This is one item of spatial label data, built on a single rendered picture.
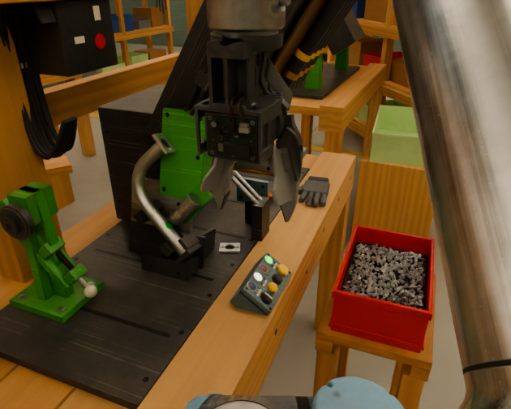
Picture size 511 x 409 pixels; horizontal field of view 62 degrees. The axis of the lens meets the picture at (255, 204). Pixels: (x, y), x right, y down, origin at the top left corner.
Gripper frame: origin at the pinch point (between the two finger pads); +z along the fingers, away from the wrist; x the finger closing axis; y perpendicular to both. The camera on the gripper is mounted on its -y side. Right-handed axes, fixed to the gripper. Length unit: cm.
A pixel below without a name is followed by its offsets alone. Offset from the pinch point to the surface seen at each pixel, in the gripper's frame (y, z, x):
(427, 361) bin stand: -32, 49, 27
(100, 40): -41, -12, -55
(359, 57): -403, 45, -52
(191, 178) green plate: -36, 17, -31
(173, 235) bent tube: -30, 30, -33
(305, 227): -61, 39, -9
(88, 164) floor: -243, 129, -266
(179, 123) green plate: -40, 5, -35
